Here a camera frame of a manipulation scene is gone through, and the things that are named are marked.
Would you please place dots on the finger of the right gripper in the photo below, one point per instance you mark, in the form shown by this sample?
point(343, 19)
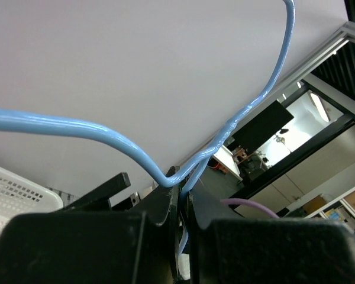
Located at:
point(98, 198)

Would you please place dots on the white plastic basket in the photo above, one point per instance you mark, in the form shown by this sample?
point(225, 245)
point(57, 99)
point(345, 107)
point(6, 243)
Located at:
point(20, 196)

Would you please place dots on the blue wire hanger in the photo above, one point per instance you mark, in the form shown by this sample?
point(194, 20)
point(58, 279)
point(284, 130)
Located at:
point(152, 88)

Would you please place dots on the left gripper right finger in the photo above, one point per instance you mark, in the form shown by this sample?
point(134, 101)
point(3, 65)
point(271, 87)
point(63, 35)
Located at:
point(227, 248)

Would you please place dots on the right aluminium frame post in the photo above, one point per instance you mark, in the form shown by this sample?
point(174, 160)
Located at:
point(321, 53)

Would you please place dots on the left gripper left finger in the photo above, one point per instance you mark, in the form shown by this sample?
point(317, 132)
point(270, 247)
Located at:
point(134, 246)

